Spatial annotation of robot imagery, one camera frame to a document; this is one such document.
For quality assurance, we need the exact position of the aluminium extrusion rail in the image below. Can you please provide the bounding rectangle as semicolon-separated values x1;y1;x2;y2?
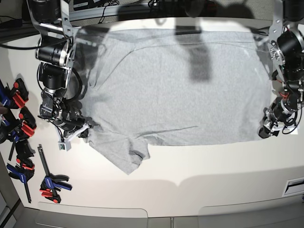
69;3;150;21

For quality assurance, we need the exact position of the white slotted wall plate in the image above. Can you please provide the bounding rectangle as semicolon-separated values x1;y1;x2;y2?
282;177;304;197

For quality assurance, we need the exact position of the blue red bar clamp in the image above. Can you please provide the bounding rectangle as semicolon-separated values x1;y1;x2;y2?
0;78;29;118
38;144;72;204
0;106;37;165
6;140;35;203

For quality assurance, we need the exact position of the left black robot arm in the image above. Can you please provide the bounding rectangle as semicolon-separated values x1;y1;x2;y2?
258;0;304;139

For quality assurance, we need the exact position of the top blue red bar clamp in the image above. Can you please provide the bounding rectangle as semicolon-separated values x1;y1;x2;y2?
0;78;29;118

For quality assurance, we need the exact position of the grey T-shirt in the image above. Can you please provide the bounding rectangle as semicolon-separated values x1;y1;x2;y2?
75;28;271;174

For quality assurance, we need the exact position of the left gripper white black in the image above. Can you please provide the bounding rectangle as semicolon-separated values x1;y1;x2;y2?
258;108;300;139

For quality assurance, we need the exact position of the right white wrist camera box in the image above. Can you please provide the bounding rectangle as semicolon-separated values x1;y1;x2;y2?
58;141;71;151

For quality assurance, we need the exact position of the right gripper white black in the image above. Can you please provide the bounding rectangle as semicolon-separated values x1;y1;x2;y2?
52;117;100;142

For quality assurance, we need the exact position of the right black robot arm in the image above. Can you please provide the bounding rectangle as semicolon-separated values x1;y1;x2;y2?
27;0;92;143

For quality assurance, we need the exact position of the right blue red bar clamp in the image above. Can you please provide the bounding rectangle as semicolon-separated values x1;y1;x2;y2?
38;144;72;204

